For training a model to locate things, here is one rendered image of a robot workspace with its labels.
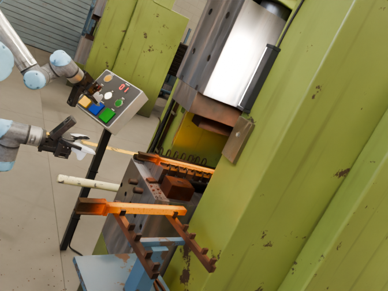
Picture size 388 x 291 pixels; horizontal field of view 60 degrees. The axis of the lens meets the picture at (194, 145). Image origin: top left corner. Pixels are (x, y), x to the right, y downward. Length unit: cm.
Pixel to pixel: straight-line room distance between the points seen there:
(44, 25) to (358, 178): 852
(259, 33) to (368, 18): 40
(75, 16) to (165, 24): 355
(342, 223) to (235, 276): 48
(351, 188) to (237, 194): 49
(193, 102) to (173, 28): 495
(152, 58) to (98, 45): 95
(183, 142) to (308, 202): 72
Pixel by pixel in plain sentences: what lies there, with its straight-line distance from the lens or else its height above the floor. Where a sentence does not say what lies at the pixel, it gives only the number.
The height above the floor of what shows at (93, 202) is 99.
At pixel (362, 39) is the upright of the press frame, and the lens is 127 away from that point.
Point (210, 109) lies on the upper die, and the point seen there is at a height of 131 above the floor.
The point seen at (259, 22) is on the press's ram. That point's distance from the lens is 142.
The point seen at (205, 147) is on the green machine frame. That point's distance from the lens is 186.
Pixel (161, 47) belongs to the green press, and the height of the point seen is 132.
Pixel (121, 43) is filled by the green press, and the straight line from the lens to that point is 628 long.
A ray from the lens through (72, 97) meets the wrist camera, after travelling 170.
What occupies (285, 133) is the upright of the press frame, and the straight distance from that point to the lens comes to 117.
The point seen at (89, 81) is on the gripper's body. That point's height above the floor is 118.
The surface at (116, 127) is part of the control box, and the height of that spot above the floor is 97.
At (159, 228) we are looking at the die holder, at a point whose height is 78.
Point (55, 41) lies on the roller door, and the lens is 935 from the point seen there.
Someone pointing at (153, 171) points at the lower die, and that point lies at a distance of 157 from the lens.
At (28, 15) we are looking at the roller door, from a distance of 926.
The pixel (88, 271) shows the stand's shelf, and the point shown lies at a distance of 125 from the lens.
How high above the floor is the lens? 151
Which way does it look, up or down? 15 degrees down
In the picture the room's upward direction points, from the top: 25 degrees clockwise
